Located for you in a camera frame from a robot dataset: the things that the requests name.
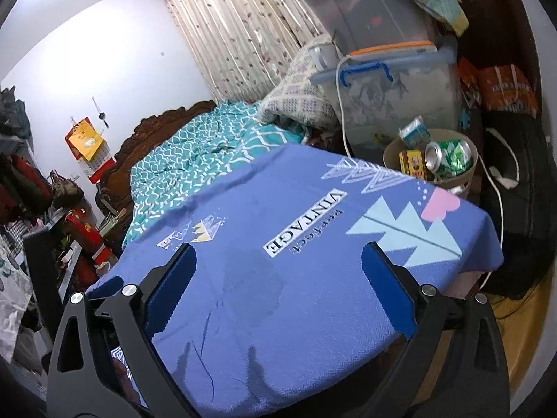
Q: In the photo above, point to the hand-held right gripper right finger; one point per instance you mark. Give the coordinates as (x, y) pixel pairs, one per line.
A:
(389, 291)

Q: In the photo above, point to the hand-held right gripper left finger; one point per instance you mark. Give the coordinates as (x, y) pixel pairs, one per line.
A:
(169, 291)

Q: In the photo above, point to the yellow and red small box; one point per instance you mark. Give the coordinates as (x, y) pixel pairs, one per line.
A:
(411, 163)

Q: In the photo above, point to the beige waste basket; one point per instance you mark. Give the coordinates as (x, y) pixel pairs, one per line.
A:
(468, 174)

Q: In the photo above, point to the green drink can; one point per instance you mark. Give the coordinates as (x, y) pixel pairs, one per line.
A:
(450, 159)

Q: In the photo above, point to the small white printed carton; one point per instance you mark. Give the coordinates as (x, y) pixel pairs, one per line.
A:
(415, 133)

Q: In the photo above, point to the blue printed tablecloth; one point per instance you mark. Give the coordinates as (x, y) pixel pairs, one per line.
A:
(304, 305)

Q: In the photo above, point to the red gift box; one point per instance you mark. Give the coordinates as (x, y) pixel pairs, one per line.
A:
(85, 235)

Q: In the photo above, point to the brown handbag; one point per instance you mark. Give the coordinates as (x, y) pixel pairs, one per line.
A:
(67, 191)

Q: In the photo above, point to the black bag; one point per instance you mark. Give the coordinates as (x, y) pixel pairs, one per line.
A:
(528, 226)

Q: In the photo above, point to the grey patterned cloth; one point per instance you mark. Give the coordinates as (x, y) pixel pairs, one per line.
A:
(13, 296)

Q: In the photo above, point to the carved wooden headboard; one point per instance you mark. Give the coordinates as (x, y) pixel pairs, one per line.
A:
(143, 135)

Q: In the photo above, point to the red bags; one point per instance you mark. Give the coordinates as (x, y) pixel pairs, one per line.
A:
(21, 183)

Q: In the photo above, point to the hanging keys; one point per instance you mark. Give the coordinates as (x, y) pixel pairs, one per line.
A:
(101, 115)

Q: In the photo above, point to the clear storage box orange lid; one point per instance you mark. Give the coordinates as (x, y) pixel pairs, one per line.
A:
(391, 96)

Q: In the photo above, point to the grey patterned pillow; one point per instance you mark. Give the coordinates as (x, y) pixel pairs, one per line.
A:
(296, 96)

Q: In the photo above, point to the orange shopping bag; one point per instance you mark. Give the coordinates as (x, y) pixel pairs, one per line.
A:
(504, 87)

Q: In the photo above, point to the dark hanging clothes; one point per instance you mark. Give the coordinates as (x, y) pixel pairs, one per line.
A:
(13, 113)

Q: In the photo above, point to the small white device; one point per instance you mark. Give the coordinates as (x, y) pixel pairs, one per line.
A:
(324, 57)

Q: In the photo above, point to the beige patterned curtain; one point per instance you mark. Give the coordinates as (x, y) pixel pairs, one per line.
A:
(235, 26)

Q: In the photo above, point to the clear storage box teal lid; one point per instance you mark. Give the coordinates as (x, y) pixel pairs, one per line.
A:
(370, 13)

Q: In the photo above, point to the black shelf frame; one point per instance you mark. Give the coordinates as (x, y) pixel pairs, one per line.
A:
(43, 270)

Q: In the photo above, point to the red and yellow wall calendar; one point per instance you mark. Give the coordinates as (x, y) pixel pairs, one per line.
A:
(85, 143)

